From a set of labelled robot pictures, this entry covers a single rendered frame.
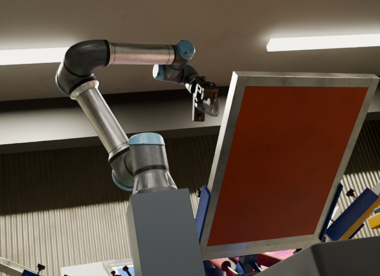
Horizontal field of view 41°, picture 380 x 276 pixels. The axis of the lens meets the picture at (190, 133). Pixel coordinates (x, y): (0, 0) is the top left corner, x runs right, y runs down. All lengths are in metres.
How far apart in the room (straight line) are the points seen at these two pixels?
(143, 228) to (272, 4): 3.03
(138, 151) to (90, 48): 0.40
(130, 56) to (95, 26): 2.23
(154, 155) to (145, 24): 2.57
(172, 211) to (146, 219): 0.08
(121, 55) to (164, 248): 0.71
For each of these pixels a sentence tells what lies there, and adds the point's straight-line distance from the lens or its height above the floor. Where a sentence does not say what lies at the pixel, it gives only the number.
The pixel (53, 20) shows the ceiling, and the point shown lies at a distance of 3.99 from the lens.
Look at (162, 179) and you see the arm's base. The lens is 1.59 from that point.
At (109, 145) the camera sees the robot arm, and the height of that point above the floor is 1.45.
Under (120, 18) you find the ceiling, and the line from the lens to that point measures 4.02.
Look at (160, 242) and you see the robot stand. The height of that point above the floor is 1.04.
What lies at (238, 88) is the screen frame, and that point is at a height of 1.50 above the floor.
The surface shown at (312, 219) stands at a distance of 2.26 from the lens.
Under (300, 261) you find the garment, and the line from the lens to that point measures 1.54.
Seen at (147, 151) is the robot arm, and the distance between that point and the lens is 1.63.
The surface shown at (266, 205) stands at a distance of 2.06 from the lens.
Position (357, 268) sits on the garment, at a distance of 1.53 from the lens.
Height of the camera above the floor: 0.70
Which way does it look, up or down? 25 degrees up
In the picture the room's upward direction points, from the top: 12 degrees counter-clockwise
